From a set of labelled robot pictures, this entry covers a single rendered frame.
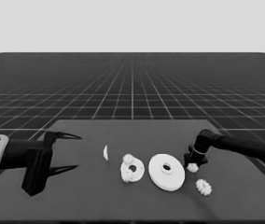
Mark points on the small white toothed gear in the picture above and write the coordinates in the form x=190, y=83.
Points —
x=125, y=159
x=194, y=169
x=124, y=177

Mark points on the larger white toothed gear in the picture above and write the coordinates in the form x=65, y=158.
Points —
x=207, y=188

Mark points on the large thick white disc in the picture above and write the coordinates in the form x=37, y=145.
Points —
x=157, y=172

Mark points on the small white T-shaped piece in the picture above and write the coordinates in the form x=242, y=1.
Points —
x=105, y=153

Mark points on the white round carrier with pins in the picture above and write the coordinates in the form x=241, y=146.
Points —
x=138, y=172

